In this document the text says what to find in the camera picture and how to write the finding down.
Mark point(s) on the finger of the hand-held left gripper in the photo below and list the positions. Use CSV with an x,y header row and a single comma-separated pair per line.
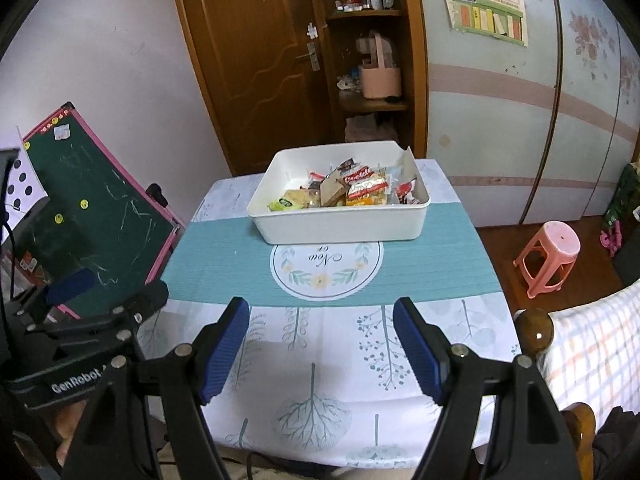
x,y
145,300
70,285

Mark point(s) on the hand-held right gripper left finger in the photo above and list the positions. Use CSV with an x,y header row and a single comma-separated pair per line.
x,y
225,352

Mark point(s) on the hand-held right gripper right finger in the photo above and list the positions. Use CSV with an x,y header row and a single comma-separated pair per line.
x,y
420,355

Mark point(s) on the white plastic storage bin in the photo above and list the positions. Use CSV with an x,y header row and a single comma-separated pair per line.
x,y
340,225

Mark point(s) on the red and white snack packet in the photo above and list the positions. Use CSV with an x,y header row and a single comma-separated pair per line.
x,y
409,194

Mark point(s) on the orange and white snack packet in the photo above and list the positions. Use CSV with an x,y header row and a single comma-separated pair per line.
x,y
367,195

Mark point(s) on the brown sliced bread packet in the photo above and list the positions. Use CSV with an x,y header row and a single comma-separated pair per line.
x,y
332,190

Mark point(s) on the teal table runner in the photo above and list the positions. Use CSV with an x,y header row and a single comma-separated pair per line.
x,y
225,260

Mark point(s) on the pink-framed green chalkboard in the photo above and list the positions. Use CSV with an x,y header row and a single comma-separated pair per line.
x,y
100,200

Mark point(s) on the black easel clip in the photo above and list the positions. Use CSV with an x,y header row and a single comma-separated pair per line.
x,y
156,194

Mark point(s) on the white black-dotted panel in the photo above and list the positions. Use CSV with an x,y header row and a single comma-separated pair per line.
x,y
25,185

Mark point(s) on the wooden bedpost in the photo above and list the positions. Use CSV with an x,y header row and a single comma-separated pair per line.
x,y
535,332

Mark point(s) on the pink plastic stool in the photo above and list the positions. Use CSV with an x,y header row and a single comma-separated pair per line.
x,y
550,245

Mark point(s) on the checked blanket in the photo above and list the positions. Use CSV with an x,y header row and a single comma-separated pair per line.
x,y
595,350

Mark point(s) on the dark cloth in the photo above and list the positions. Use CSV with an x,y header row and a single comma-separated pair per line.
x,y
617,442

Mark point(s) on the small pink toy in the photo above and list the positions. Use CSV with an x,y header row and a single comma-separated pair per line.
x,y
611,240

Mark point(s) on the dark box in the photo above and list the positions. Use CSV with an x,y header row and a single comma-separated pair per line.
x,y
631,260

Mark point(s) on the folded pale cloth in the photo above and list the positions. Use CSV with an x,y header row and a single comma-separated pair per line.
x,y
362,129

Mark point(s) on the floral wardrobe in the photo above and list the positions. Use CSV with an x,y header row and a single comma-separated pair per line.
x,y
500,135

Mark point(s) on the green bag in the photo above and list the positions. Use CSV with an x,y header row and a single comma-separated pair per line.
x,y
622,195

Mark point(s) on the brown wooden door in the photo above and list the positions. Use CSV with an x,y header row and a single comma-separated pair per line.
x,y
240,60

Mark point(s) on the small toys on shelf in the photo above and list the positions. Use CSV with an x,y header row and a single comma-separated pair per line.
x,y
349,80

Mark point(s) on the wooden corner shelf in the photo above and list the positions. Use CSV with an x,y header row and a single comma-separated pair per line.
x,y
415,60

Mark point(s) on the white door hook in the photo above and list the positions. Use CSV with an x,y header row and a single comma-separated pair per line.
x,y
312,30

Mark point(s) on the wall poster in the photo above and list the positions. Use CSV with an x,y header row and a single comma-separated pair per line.
x,y
482,5

